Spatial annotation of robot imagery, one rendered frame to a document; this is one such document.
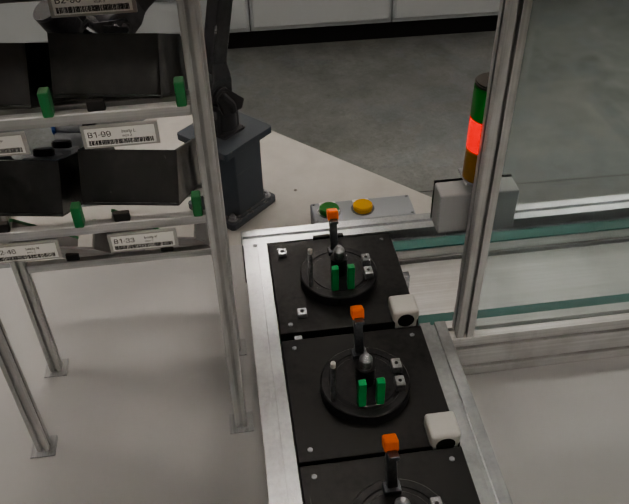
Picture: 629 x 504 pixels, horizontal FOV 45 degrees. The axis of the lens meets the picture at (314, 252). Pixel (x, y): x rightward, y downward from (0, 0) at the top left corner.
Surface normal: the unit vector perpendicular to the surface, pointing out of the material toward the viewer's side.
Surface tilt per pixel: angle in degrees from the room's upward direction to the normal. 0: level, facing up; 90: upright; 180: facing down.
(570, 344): 90
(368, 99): 1
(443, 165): 1
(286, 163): 0
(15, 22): 90
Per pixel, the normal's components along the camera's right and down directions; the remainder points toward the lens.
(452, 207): 0.14, 0.65
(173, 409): -0.02, -0.76
